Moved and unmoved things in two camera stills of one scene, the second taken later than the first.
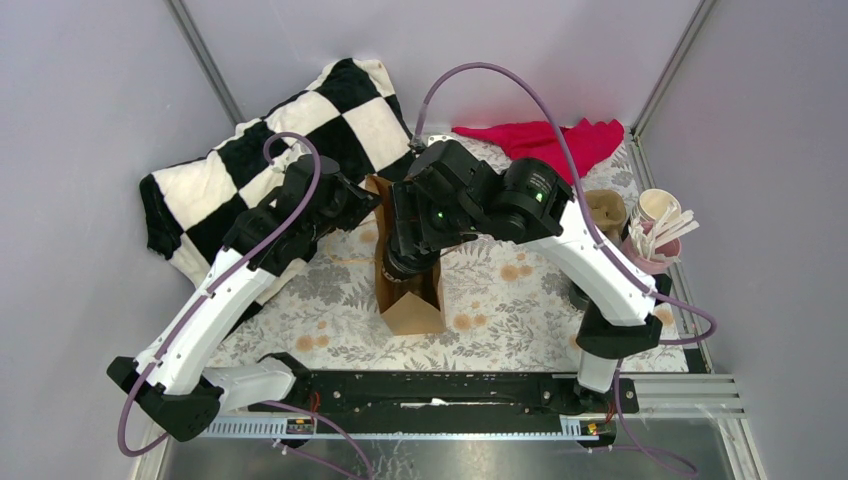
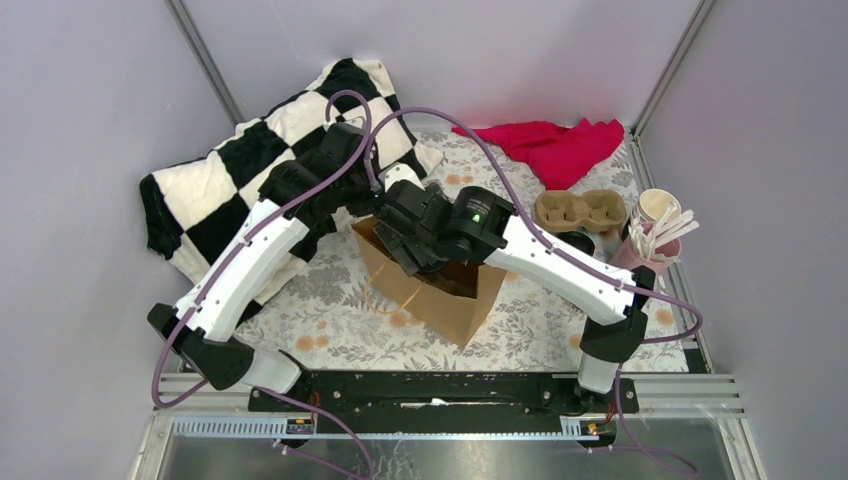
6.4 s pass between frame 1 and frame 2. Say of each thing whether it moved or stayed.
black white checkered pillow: stayed
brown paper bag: moved
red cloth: stayed
